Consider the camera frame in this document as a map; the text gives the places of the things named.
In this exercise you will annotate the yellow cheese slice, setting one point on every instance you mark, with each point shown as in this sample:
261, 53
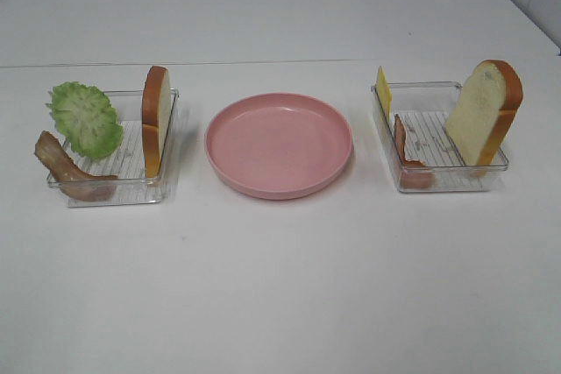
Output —
384, 92

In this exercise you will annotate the bacon strip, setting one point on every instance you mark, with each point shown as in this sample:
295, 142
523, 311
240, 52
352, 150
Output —
66, 168
414, 174

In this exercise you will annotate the bread slice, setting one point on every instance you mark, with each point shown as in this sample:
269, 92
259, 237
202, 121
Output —
156, 111
486, 108

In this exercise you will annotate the green lettuce leaf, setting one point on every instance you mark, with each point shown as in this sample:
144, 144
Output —
85, 117

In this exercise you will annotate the pink round plate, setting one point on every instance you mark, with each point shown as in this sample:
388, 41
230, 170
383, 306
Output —
278, 146

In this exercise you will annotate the right clear plastic tray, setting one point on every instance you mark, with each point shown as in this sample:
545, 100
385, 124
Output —
424, 108

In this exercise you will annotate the clear plastic tray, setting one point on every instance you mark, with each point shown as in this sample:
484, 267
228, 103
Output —
424, 108
127, 163

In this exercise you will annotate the left clear plastic tray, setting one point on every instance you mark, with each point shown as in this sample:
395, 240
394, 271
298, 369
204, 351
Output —
127, 163

